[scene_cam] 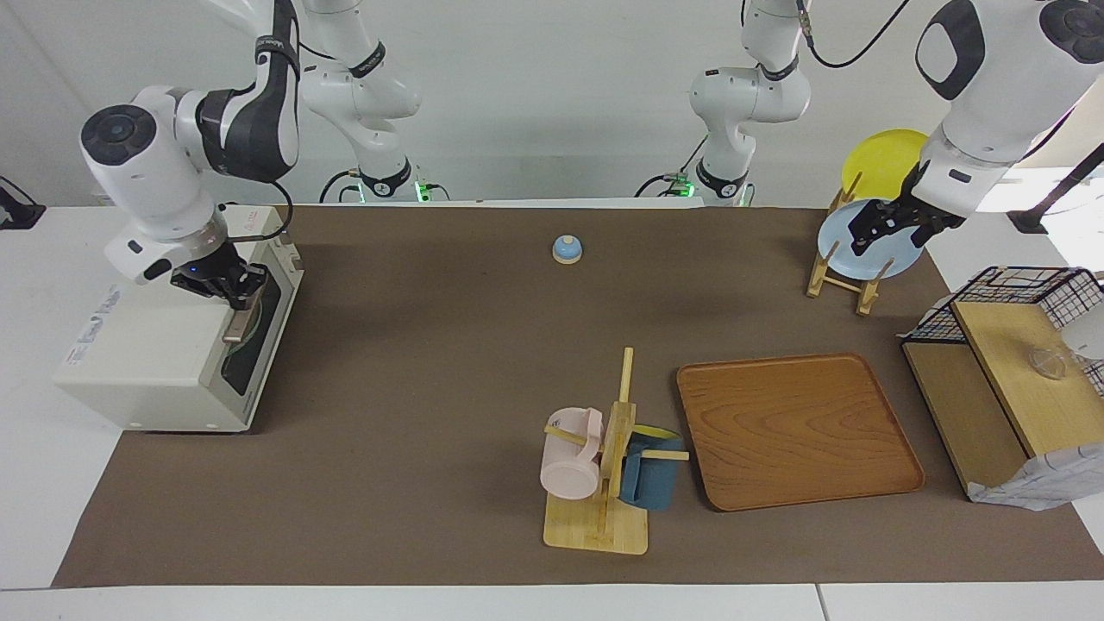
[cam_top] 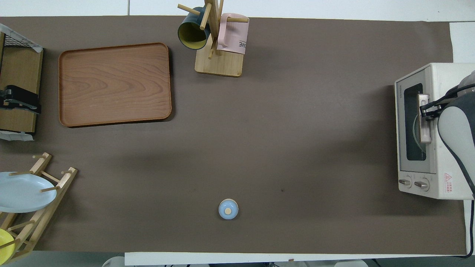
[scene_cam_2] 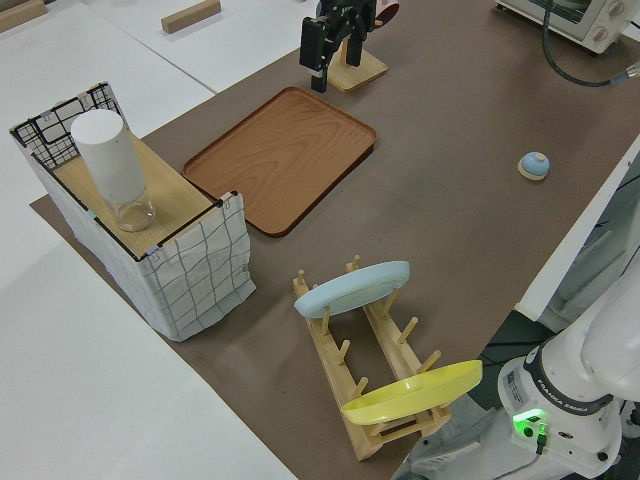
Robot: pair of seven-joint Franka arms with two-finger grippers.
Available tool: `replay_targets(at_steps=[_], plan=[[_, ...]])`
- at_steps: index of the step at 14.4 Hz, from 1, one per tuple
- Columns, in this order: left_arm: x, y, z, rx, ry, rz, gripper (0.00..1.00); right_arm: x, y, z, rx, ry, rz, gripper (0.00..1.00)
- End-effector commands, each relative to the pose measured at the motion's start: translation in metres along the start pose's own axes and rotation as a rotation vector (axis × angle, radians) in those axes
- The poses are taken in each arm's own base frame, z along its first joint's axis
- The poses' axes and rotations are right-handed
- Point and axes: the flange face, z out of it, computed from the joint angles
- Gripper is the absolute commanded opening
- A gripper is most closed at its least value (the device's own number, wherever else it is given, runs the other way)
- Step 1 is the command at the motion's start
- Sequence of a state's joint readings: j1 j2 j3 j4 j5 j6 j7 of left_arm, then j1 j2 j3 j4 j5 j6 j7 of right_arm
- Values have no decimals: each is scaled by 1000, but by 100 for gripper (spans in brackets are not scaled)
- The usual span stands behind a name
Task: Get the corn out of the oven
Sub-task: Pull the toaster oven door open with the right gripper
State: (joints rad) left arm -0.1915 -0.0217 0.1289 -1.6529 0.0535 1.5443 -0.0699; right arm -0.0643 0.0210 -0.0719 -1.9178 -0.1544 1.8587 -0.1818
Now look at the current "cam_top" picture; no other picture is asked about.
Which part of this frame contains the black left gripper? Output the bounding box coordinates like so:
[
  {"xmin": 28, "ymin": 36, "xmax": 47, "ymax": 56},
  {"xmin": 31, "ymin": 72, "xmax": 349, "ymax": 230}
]
[{"xmin": 0, "ymin": 85, "xmax": 42, "ymax": 115}]

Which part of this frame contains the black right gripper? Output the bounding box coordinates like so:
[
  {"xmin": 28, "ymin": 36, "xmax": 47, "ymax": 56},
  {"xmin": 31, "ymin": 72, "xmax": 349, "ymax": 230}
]
[{"xmin": 419, "ymin": 95, "xmax": 452, "ymax": 122}]

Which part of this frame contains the glass oven door with handle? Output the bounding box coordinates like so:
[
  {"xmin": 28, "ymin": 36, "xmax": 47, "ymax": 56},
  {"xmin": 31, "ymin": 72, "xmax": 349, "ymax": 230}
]
[{"xmin": 395, "ymin": 72, "xmax": 437, "ymax": 175}]

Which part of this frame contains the white toaster oven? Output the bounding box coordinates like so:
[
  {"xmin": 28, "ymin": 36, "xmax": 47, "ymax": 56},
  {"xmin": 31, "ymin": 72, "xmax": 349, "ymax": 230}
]
[{"xmin": 394, "ymin": 62, "xmax": 475, "ymax": 201}]

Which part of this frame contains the brown wooden tray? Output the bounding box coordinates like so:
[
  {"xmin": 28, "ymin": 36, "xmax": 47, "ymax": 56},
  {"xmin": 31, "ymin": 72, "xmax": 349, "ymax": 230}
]
[{"xmin": 58, "ymin": 42, "xmax": 173, "ymax": 128}]

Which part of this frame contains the light blue plate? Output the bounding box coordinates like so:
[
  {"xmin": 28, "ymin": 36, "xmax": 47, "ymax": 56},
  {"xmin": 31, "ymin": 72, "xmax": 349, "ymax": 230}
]
[{"xmin": 0, "ymin": 171, "xmax": 58, "ymax": 214}]

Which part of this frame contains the wooden dish rack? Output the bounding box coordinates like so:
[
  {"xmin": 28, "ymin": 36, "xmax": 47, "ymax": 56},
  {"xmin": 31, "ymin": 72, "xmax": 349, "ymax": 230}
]
[{"xmin": 0, "ymin": 152, "xmax": 78, "ymax": 264}]

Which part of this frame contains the yellow plate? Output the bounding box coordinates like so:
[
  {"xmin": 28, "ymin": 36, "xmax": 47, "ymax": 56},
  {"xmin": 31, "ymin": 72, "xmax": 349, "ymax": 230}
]
[{"xmin": 0, "ymin": 228, "xmax": 16, "ymax": 262}]

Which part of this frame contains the brown table mat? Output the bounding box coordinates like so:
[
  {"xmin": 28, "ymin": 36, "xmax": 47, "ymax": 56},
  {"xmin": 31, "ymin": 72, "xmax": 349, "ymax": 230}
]
[{"xmin": 0, "ymin": 16, "xmax": 467, "ymax": 256}]

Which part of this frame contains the dark teal mug yellow inside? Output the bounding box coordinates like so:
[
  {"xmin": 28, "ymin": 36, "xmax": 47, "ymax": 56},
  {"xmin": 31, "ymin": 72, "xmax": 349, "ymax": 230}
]
[{"xmin": 177, "ymin": 7, "xmax": 211, "ymax": 50}]

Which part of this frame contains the wooden mug tree stand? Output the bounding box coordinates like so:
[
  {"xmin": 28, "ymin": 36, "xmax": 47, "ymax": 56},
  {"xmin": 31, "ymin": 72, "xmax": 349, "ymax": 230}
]
[{"xmin": 177, "ymin": 0, "xmax": 249, "ymax": 78}]

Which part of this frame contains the pink mug with print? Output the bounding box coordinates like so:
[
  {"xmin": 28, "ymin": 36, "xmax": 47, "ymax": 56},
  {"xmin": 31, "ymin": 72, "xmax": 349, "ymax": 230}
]
[{"xmin": 216, "ymin": 13, "xmax": 250, "ymax": 55}]

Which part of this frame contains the blue jar with wooden lid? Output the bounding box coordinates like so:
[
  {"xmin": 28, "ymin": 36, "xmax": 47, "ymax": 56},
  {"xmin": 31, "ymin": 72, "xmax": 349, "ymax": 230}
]
[{"xmin": 218, "ymin": 198, "xmax": 239, "ymax": 220}]

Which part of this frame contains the wooden shelf with wire mesh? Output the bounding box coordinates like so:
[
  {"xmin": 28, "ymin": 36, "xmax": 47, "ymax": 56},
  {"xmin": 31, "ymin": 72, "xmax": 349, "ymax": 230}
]
[{"xmin": 0, "ymin": 23, "xmax": 44, "ymax": 142}]

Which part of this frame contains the black oven power cable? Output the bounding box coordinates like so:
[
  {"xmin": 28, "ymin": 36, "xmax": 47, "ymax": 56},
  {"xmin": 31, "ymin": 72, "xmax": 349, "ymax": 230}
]
[{"xmin": 459, "ymin": 200, "xmax": 475, "ymax": 259}]

